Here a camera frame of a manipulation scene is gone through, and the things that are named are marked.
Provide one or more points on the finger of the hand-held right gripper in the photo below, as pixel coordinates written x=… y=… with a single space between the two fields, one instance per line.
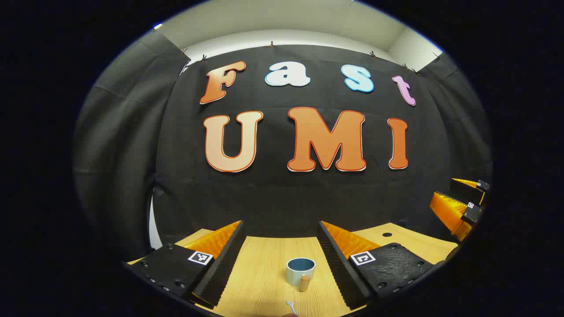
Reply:
x=449 y=213
x=466 y=193

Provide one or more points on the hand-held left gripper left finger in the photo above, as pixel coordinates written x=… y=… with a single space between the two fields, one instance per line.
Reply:
x=224 y=268

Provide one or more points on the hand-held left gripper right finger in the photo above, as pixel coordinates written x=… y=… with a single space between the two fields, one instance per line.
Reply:
x=339 y=268

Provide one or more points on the pale blue toothbrush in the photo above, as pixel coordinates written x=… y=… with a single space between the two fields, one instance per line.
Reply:
x=290 y=303

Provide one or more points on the wooden desktop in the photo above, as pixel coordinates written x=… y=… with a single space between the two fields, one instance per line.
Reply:
x=264 y=273

